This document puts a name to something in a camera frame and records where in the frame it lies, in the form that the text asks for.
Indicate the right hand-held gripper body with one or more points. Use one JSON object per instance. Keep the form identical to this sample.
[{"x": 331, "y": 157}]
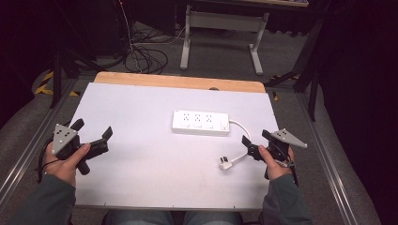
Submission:
[{"x": 283, "y": 142}]

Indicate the black metal stand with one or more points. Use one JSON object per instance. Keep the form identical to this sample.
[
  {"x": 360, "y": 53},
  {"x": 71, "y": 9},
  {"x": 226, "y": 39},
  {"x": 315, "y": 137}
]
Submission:
[
  {"x": 305, "y": 68},
  {"x": 62, "y": 62}
]

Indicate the person's right hand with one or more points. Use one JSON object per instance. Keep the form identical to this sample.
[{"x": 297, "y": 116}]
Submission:
[{"x": 272, "y": 167}]

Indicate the wooden desk top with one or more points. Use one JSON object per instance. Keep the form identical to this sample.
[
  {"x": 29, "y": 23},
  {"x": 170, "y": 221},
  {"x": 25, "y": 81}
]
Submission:
[{"x": 275, "y": 2}]

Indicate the white power strip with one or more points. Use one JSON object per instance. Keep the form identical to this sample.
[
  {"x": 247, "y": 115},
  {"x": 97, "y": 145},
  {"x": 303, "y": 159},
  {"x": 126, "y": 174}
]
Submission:
[{"x": 200, "y": 122}]

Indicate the aluminium rail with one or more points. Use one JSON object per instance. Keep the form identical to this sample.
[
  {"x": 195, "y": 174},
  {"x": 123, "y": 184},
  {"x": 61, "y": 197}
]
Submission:
[
  {"x": 328, "y": 159},
  {"x": 29, "y": 156}
]

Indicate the white plug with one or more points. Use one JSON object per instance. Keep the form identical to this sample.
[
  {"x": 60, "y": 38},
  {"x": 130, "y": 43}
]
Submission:
[{"x": 225, "y": 164}]

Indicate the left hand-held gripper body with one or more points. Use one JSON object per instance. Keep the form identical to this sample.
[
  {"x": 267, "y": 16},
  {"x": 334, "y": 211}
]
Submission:
[{"x": 64, "y": 139}]

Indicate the white metal desk frame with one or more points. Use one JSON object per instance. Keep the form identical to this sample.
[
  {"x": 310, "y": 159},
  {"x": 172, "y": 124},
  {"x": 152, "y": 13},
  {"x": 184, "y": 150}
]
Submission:
[{"x": 223, "y": 29}]

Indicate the person's left hand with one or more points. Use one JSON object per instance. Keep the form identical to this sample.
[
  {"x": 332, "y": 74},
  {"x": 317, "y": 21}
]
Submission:
[{"x": 64, "y": 168}]

